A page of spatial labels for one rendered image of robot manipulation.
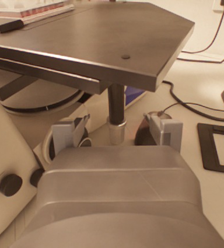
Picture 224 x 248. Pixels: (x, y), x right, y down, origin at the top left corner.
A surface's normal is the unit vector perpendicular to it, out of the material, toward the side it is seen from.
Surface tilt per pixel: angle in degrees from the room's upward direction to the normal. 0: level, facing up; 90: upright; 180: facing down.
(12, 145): 90
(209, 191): 0
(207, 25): 90
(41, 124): 0
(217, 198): 0
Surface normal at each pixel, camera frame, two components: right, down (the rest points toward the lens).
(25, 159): 0.88, 0.29
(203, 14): -0.48, 0.60
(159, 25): -0.04, -0.74
